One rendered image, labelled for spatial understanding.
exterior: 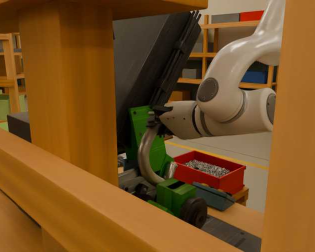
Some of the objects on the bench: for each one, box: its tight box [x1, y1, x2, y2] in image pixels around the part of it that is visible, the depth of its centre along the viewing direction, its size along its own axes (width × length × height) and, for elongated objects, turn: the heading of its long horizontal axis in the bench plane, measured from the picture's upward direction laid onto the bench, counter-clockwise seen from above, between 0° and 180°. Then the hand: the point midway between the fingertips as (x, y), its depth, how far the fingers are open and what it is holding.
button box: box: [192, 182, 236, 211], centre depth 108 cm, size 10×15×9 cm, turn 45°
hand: (157, 125), depth 77 cm, fingers closed on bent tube, 3 cm apart
